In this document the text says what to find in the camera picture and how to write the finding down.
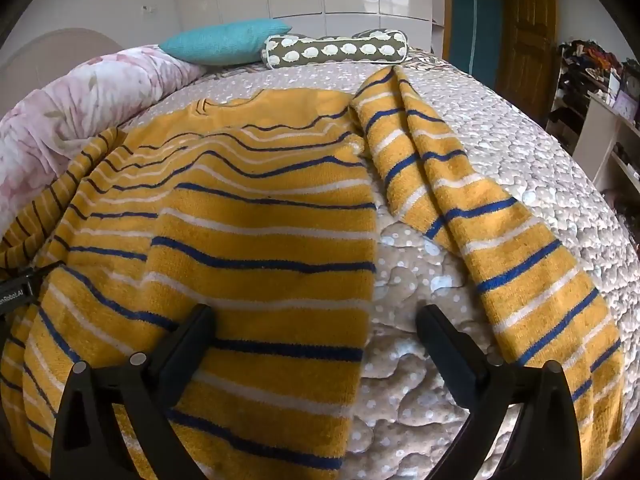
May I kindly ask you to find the wooden door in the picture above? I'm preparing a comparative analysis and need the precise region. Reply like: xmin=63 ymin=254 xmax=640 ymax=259
xmin=497 ymin=0 xmax=559 ymax=122

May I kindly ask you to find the teal curtain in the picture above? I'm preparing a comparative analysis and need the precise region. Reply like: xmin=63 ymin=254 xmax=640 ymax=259
xmin=449 ymin=0 xmax=504 ymax=79

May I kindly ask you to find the cluttered shoe rack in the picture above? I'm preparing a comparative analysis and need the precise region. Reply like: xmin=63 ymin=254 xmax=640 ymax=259
xmin=546 ymin=39 xmax=640 ymax=152

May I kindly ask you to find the teal pillow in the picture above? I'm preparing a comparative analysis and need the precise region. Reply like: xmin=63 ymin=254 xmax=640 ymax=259
xmin=159 ymin=19 xmax=293 ymax=67

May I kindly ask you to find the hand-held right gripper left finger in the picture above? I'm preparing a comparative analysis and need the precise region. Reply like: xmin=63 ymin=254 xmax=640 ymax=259
xmin=50 ymin=304 xmax=217 ymax=480

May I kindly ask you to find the purple box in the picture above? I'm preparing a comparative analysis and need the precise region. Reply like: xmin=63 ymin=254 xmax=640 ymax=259
xmin=613 ymin=91 xmax=638 ymax=121

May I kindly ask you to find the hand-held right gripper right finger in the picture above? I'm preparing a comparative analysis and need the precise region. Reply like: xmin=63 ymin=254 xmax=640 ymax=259
xmin=416 ymin=304 xmax=584 ymax=480

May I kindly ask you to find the beige padded headboard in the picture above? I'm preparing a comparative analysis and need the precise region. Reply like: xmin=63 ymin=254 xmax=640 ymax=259
xmin=0 ymin=27 xmax=124 ymax=109

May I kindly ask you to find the olive patterned bolster pillow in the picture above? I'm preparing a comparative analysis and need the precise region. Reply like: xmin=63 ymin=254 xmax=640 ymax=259
xmin=262 ymin=30 xmax=410 ymax=70

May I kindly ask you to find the pink floral duvet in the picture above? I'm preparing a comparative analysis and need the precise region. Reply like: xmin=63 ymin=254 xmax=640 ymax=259
xmin=0 ymin=45 xmax=207 ymax=235

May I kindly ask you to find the yellow striped sweater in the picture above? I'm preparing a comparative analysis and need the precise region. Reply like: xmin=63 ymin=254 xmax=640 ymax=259
xmin=0 ymin=66 xmax=626 ymax=480

